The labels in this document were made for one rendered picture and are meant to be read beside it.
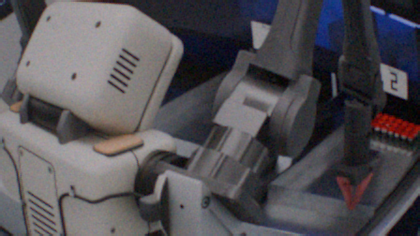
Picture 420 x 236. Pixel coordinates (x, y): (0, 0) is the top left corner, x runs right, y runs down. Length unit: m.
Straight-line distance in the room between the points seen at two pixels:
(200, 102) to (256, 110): 0.96
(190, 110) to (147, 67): 0.90
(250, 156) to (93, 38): 0.23
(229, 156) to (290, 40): 0.16
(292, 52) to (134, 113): 0.20
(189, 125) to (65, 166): 0.90
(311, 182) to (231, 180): 0.68
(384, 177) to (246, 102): 0.66
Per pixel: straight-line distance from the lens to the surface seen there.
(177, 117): 2.23
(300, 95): 1.34
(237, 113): 1.33
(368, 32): 1.62
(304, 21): 1.35
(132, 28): 1.32
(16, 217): 3.25
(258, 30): 2.21
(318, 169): 2.00
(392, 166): 1.99
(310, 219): 1.84
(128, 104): 1.35
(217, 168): 1.29
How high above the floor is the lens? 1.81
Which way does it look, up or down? 25 degrees down
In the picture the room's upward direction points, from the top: 4 degrees counter-clockwise
